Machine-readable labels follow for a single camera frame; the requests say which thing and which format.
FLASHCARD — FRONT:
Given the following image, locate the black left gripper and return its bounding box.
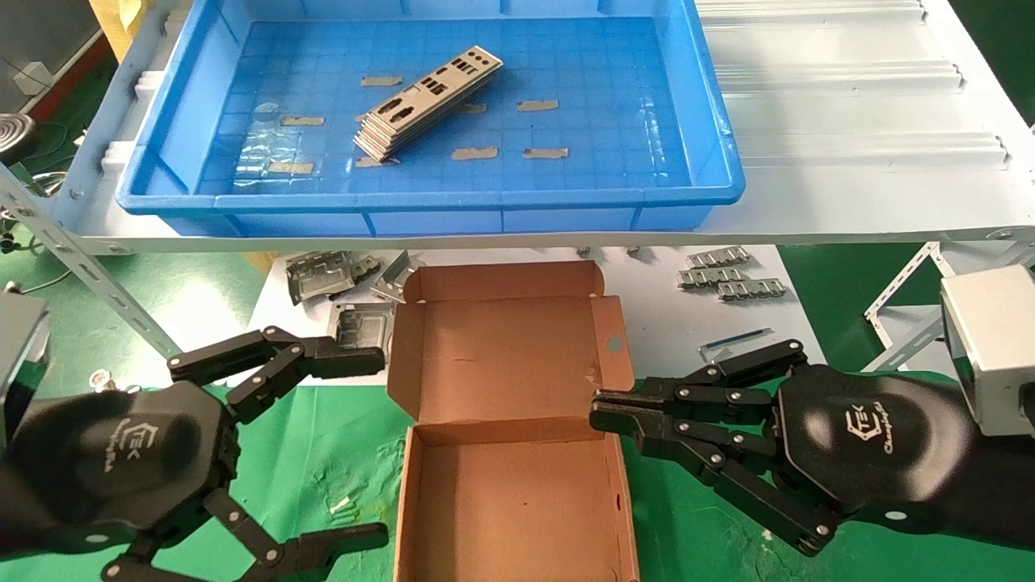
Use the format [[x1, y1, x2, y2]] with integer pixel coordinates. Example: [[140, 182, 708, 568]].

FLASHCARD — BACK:
[[0, 380, 391, 582]]

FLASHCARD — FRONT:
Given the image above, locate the bent grey metal bracket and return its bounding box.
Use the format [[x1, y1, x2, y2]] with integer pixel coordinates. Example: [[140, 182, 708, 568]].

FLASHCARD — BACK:
[[287, 251, 381, 306], [327, 303, 395, 365], [370, 251, 425, 304]]

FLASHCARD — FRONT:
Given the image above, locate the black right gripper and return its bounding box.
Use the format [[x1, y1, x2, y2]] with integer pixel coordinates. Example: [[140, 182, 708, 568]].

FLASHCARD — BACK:
[[589, 339, 1035, 558]]

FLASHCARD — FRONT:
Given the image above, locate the yellow cardboard piece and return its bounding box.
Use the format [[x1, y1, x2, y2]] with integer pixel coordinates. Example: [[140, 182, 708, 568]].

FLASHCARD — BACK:
[[87, 0, 151, 62]]

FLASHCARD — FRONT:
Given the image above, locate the silver binder clip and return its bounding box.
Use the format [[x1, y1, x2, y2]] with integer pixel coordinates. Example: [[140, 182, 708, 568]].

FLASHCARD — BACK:
[[91, 369, 142, 394]]

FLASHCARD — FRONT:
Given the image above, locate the grey slotted angle bar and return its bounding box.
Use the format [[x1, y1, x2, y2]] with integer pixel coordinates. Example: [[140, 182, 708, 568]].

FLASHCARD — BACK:
[[0, 162, 183, 361]]

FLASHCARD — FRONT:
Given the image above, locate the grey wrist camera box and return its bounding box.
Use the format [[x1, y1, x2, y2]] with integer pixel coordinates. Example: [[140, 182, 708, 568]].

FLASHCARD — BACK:
[[0, 293, 52, 441], [940, 265, 1035, 437]]

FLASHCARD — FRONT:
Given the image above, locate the black round base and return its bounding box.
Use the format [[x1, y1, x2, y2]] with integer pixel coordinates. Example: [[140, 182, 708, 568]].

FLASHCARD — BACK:
[[0, 113, 37, 162]]

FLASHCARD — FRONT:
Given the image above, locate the blue plastic tray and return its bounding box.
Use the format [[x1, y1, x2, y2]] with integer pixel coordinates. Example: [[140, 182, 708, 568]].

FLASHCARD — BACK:
[[115, 0, 746, 238]]

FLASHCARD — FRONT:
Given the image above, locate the green cloth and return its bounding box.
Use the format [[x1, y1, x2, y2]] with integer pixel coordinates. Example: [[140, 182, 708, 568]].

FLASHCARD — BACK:
[[0, 376, 1035, 582]]

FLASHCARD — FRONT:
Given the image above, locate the blue pen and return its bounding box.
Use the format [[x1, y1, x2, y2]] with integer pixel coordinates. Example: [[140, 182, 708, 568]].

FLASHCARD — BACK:
[[699, 327, 771, 353]]

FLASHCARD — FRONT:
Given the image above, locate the white angle steel frame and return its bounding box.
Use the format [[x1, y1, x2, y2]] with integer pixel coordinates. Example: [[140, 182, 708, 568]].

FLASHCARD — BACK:
[[864, 240, 1035, 374]]

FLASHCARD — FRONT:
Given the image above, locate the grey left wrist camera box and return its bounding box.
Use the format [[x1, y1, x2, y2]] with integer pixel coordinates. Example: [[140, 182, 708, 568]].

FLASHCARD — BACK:
[[0, 293, 52, 441]]

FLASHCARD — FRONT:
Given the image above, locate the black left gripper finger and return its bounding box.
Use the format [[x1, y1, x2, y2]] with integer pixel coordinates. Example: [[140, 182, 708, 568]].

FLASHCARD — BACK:
[[167, 326, 387, 426]]

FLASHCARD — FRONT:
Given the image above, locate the silver metal shield plate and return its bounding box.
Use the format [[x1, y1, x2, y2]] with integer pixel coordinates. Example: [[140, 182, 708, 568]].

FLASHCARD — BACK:
[[361, 45, 503, 137]]

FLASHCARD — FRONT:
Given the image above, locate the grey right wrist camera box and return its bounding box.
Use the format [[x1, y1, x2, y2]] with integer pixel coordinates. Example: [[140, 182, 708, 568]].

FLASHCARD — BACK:
[[940, 265, 1035, 437]]

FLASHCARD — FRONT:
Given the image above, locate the grey metal clip strip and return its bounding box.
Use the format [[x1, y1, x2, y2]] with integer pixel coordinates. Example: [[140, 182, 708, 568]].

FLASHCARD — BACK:
[[678, 268, 746, 289], [686, 247, 750, 269], [717, 278, 789, 302]]

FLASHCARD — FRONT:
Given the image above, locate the white paper sheet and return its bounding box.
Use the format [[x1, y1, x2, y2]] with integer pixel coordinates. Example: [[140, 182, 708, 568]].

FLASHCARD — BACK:
[[243, 245, 827, 389]]

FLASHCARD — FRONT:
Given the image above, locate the white metal shelf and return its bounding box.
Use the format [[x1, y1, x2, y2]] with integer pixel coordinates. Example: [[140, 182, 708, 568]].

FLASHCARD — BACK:
[[49, 0, 1035, 256]]

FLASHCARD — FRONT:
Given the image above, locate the brown cardboard box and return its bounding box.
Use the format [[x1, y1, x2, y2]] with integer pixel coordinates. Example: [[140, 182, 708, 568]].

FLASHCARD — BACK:
[[387, 260, 640, 582]]

